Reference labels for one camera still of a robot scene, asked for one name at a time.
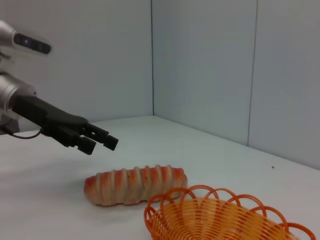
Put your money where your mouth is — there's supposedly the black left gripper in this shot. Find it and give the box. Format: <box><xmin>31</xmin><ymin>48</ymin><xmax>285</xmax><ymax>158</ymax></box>
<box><xmin>13</xmin><ymin>96</ymin><xmax>119</xmax><ymax>156</ymax></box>

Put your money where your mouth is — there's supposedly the striped orange bread loaf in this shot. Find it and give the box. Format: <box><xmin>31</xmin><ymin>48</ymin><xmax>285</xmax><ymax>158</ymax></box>
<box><xmin>83</xmin><ymin>164</ymin><xmax>189</xmax><ymax>208</ymax></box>

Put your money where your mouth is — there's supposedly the orange woven plastic basket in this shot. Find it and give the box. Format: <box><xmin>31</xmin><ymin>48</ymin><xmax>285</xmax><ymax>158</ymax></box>
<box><xmin>143</xmin><ymin>184</ymin><xmax>317</xmax><ymax>240</ymax></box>

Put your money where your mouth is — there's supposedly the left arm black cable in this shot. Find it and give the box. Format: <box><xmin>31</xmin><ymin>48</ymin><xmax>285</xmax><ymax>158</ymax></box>
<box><xmin>0</xmin><ymin>119</ymin><xmax>43</xmax><ymax>140</ymax></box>

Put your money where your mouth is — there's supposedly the silver robot head camera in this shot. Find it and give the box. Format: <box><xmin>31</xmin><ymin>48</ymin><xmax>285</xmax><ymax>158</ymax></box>
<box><xmin>0</xmin><ymin>19</ymin><xmax>52</xmax><ymax>73</ymax></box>

